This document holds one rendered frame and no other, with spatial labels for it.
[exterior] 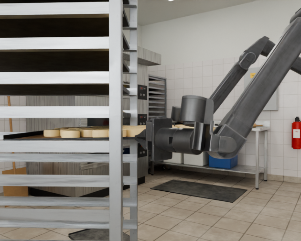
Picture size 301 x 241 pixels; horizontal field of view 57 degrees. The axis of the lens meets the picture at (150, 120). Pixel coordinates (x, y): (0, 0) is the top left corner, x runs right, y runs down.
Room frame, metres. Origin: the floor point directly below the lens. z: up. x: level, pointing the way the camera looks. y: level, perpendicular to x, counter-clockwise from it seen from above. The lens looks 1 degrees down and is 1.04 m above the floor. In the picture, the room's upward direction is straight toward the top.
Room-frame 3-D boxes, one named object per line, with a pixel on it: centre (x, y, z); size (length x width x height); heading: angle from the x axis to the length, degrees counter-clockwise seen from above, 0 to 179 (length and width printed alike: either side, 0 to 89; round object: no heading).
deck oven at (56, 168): (3.99, 0.76, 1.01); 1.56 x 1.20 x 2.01; 147
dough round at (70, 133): (0.76, 0.22, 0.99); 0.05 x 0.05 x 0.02
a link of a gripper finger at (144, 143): (0.71, 0.01, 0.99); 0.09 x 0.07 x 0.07; 43
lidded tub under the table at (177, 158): (5.06, -0.50, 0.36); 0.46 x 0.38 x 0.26; 145
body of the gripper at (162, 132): (0.66, -0.04, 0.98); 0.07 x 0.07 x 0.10; 43
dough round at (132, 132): (0.78, 0.05, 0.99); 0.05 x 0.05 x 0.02
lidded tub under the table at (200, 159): (4.84, -0.83, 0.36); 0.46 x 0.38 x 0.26; 147
